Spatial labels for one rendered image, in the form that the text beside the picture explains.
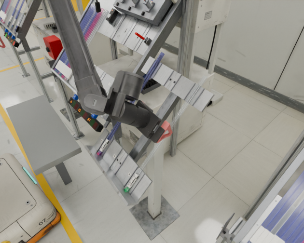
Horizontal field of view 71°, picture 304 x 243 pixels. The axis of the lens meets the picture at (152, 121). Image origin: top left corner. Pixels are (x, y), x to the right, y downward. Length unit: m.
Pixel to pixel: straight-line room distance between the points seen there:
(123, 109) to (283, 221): 0.57
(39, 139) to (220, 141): 1.48
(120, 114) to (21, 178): 1.18
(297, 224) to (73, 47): 0.79
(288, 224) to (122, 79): 0.62
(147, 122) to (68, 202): 1.24
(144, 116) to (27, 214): 1.05
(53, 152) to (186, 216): 0.96
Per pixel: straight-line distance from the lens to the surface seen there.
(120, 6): 1.32
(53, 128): 1.34
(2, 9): 2.92
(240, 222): 1.31
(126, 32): 1.28
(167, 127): 0.59
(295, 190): 0.78
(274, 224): 0.79
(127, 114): 0.52
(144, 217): 1.57
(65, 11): 0.65
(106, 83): 1.21
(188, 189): 1.70
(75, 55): 0.60
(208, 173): 1.80
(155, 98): 1.40
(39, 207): 1.45
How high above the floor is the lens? 1.46
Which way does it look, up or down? 43 degrees down
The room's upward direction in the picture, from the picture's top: straight up
